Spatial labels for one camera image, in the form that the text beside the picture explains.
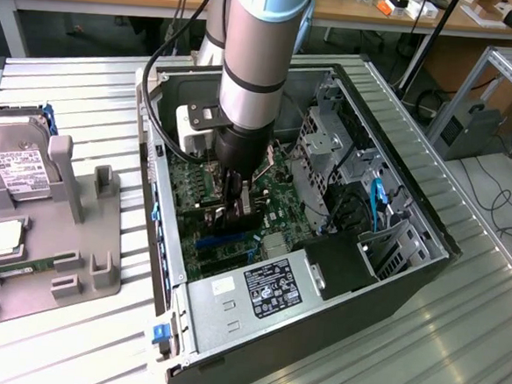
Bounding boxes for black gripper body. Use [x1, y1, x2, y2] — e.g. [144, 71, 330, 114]
[215, 121, 275, 185]

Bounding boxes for metal socket cover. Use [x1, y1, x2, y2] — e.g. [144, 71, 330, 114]
[261, 143, 283, 178]

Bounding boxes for green motherboard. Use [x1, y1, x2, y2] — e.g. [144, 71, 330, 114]
[160, 128, 326, 289]

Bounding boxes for silver chipset heatsink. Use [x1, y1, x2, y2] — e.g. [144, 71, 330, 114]
[262, 234, 290, 255]

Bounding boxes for blue expansion slot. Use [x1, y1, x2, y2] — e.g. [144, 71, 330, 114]
[194, 227, 248, 252]

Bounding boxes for black expansion slot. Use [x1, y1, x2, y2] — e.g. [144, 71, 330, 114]
[196, 245, 252, 268]
[198, 256, 252, 280]

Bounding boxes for silver perforated disk bay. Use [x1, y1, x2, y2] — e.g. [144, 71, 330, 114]
[288, 82, 378, 210]

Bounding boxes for silver power supply unit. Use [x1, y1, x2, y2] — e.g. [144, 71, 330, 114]
[181, 239, 337, 366]

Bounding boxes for blue case latch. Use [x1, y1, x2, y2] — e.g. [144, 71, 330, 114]
[150, 322, 174, 345]

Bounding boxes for silver slanted disk bay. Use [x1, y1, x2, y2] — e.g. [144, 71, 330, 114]
[352, 210, 454, 287]

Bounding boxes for open black PC case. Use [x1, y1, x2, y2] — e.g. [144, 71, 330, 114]
[112, 49, 475, 384]

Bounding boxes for grey plastic parts rack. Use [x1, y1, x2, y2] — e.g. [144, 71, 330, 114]
[0, 129, 132, 339]

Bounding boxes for small orange box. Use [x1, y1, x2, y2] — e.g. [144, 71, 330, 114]
[375, 0, 397, 18]

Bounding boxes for black and white box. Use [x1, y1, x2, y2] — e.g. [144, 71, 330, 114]
[384, 0, 424, 20]

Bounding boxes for black tripod pole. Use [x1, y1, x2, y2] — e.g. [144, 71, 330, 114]
[396, 0, 465, 96]

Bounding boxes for silver hard disk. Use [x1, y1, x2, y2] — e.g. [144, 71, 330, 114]
[0, 106, 65, 205]

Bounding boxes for green loose RAM stick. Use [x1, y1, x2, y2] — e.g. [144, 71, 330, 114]
[0, 255, 54, 284]

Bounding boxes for grey metal box unit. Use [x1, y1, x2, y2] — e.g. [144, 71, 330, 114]
[437, 98, 505, 165]

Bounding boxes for silver CPU chip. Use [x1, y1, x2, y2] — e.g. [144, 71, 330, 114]
[0, 220, 24, 258]

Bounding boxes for white paper sheets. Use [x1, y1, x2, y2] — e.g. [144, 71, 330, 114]
[459, 4, 509, 30]

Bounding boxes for brown cardboard box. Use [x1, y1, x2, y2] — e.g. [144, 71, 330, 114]
[473, 0, 508, 21]

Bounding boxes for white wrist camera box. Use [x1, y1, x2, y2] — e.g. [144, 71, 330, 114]
[173, 101, 235, 161]

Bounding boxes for black wire bundle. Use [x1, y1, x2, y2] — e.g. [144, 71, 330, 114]
[321, 181, 374, 240]

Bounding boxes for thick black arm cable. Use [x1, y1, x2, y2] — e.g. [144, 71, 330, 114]
[137, 0, 222, 163]

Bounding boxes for blue flat wire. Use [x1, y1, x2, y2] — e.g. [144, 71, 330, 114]
[366, 176, 392, 236]

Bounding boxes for dangling cable with silver plug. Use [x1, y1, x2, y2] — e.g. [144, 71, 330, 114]
[163, 0, 189, 59]

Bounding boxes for short black wire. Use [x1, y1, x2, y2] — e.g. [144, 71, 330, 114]
[385, 182, 416, 218]

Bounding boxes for wooden desk with white frame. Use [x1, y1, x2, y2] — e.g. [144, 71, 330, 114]
[0, 0, 512, 93]

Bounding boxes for coiled black cable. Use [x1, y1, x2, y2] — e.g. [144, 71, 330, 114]
[413, 85, 445, 127]

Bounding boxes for blue disk bracket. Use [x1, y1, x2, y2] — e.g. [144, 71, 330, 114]
[39, 102, 61, 138]

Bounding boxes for tangled black cables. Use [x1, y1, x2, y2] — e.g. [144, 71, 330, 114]
[452, 153, 512, 252]

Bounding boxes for aluminium profile frame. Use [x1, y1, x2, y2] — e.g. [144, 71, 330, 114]
[423, 40, 512, 167]

